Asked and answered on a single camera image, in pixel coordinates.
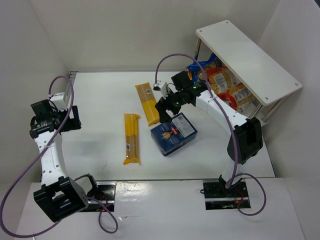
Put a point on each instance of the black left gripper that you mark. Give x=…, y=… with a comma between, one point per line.
x=66, y=119

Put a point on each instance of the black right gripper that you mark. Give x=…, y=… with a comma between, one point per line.
x=166, y=104

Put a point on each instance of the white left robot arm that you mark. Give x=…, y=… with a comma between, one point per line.
x=59, y=196

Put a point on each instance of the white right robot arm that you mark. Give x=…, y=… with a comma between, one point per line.
x=245, y=133

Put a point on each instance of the blue Barilla pasta box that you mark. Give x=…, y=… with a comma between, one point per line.
x=171, y=136

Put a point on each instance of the red fusilli bag on shelf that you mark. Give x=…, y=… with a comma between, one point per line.
x=229, y=88

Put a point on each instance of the blue pasta bag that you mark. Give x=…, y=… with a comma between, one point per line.
x=194, y=71

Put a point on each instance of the white shelf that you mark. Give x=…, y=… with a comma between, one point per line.
x=268, y=81

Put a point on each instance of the yellow spaghetti bag with barcode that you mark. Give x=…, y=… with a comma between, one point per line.
x=148, y=103

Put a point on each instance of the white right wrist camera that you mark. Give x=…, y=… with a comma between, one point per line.
x=161, y=86

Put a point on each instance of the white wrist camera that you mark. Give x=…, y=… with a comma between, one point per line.
x=59, y=100
x=161, y=86

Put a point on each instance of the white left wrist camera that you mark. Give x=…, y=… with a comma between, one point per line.
x=59, y=100

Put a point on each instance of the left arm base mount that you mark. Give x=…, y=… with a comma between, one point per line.
x=105, y=192

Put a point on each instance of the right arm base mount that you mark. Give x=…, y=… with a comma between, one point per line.
x=216, y=197

